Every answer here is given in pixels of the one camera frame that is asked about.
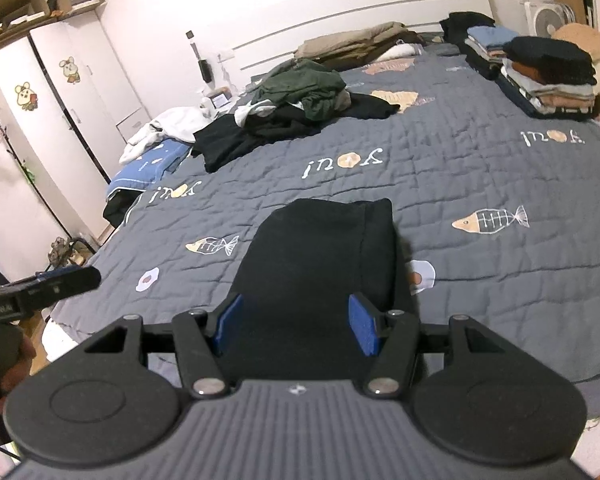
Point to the white headboard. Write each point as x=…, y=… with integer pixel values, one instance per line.
x=268, y=35

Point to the white box fan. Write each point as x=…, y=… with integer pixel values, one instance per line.
x=545, y=18

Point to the dark green garment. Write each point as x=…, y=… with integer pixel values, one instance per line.
x=321, y=92

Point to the black hanging device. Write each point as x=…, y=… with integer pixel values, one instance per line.
x=203, y=65

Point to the folded clothes stack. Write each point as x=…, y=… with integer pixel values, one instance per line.
x=548, y=78
x=479, y=39

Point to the grey quilted bedspread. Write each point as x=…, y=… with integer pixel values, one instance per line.
x=505, y=207

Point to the beige folded garment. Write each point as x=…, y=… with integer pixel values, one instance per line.
x=587, y=39

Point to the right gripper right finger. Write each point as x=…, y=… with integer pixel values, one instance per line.
x=390, y=339

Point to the near folded clothes stack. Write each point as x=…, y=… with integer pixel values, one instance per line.
x=548, y=78

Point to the white pillow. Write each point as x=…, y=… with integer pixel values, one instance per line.
x=401, y=51

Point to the folded brown blanket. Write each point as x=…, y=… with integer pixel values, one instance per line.
x=346, y=50

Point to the black sweatshirt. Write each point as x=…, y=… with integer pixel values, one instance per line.
x=296, y=278

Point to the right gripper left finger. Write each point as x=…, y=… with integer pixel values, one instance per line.
x=200, y=337

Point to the large cardboard box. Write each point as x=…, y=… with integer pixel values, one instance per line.
x=16, y=15

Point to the blue pillow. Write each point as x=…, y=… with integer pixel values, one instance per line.
x=149, y=168

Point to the white wardrobe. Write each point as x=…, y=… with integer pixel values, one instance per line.
x=68, y=109

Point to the black clothes pile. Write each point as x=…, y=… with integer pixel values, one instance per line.
x=223, y=140

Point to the far folded clothes stack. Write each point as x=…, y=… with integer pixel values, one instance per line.
x=479, y=39

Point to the white garment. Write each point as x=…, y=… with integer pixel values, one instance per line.
x=178, y=123

